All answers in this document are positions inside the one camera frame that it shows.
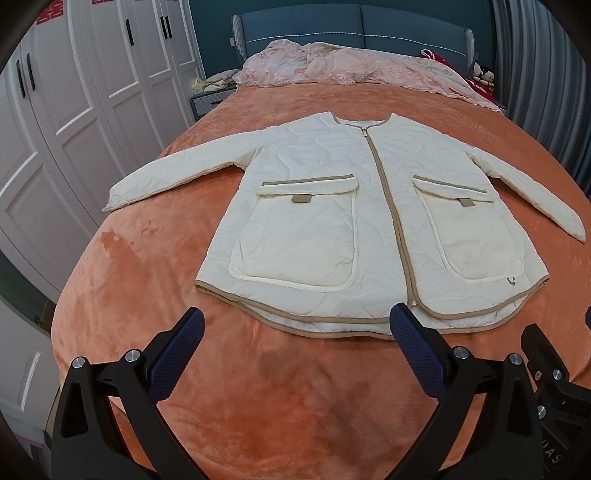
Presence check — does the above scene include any cream quilted jacket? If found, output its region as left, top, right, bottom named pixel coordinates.
left=107, top=112, right=586, bottom=338

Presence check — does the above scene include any orange plush bedspread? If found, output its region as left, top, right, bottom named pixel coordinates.
left=51, top=83, right=590, bottom=479

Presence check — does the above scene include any red fabric item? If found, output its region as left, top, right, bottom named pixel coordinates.
left=421, top=49, right=496, bottom=103

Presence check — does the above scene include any grey blue curtain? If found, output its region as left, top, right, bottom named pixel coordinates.
left=491, top=1, right=590, bottom=196

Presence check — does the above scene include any black white plush toy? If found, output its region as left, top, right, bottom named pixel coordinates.
left=473, top=62, right=495, bottom=86

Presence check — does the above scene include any dark bedside table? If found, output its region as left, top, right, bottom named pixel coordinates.
left=189, top=86, right=236, bottom=121

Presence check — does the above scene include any white panelled wardrobe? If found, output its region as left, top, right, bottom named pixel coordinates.
left=1, top=0, right=204, bottom=445

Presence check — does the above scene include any yellow white cloth pile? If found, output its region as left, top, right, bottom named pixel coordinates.
left=192, top=69, right=238, bottom=95

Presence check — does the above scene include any blue upholstered headboard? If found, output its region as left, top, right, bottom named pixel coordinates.
left=231, top=3, right=476, bottom=77

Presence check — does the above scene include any pink floral quilt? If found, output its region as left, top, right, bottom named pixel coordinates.
left=233, top=39, right=501, bottom=112

